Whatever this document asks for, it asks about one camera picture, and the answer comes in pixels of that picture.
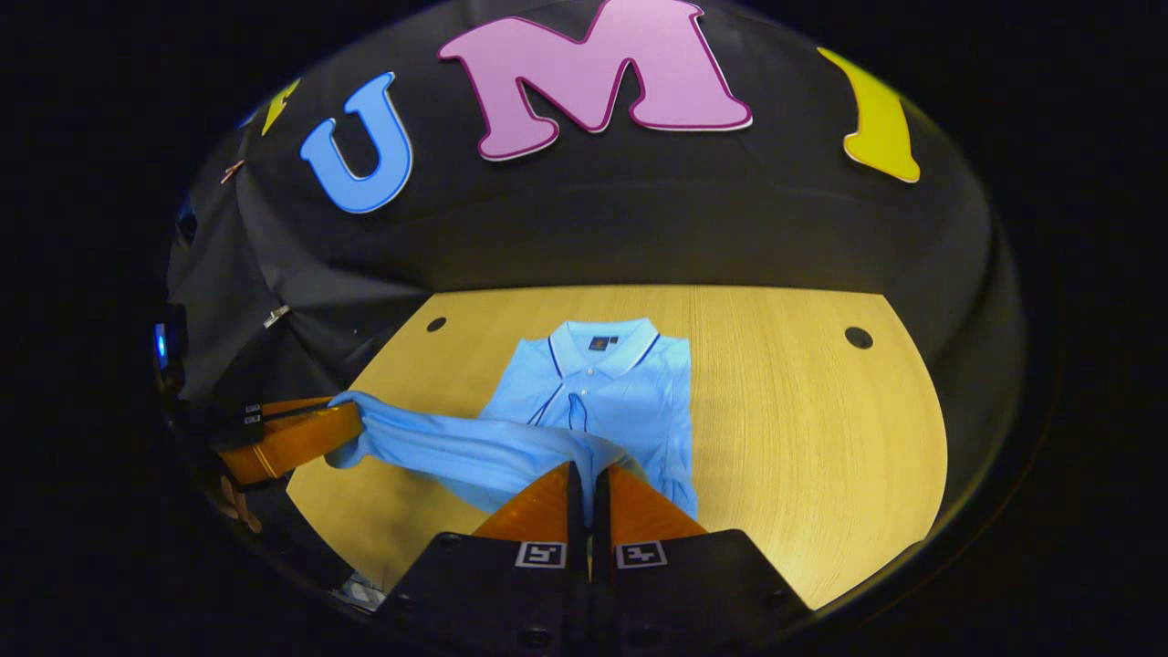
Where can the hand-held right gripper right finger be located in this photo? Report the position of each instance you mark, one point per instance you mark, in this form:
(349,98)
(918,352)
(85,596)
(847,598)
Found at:
(599,511)

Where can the white clip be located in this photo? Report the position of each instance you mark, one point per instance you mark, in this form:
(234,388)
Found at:
(276,316)

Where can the light blue T-shirt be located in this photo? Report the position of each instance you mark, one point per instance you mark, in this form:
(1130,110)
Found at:
(620,401)

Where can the black backdrop cloth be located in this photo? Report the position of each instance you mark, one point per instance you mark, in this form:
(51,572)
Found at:
(639,219)

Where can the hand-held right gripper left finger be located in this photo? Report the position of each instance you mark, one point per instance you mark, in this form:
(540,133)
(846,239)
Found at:
(575,511)

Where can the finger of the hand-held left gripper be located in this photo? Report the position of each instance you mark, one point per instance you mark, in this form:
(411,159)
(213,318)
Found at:
(292,443)
(287,405)

